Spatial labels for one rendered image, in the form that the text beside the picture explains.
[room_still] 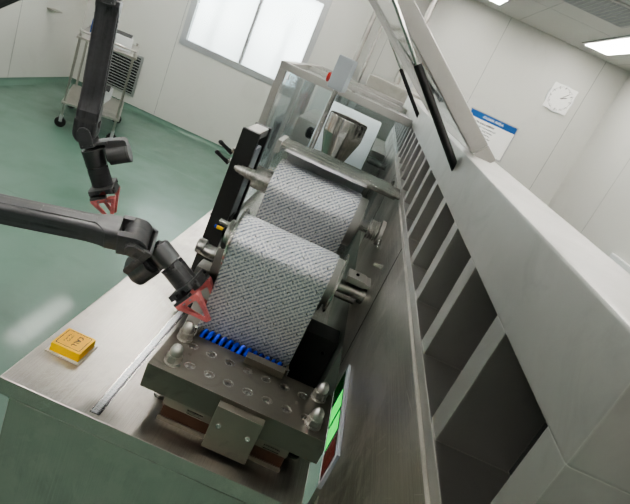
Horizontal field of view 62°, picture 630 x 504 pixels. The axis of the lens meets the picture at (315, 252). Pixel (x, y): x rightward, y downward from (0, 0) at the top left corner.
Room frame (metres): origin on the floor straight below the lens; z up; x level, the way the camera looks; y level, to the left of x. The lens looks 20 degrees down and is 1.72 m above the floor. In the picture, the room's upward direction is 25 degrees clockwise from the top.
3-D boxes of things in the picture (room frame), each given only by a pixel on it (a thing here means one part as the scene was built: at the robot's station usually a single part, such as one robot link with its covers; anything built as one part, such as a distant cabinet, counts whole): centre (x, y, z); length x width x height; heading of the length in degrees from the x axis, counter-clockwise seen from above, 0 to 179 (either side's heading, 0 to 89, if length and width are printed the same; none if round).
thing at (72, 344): (0.96, 0.41, 0.91); 0.07 x 0.07 x 0.02; 1
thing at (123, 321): (2.07, 0.16, 0.88); 2.52 x 0.66 x 0.04; 1
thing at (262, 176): (1.38, 0.21, 1.33); 0.06 x 0.06 x 0.06; 1
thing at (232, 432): (0.86, 0.00, 0.96); 0.10 x 0.03 x 0.11; 91
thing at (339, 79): (1.68, 0.16, 1.66); 0.07 x 0.07 x 0.10; 84
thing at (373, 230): (1.38, -0.11, 1.33); 0.07 x 0.07 x 0.07; 1
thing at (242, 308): (1.07, 0.06, 1.11); 0.23 x 0.01 x 0.18; 91
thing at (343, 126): (1.85, 0.09, 1.50); 0.14 x 0.14 x 0.06
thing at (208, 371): (0.95, 0.01, 1.00); 0.40 x 0.16 x 0.06; 91
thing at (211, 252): (1.16, 0.22, 1.05); 0.06 x 0.05 x 0.31; 91
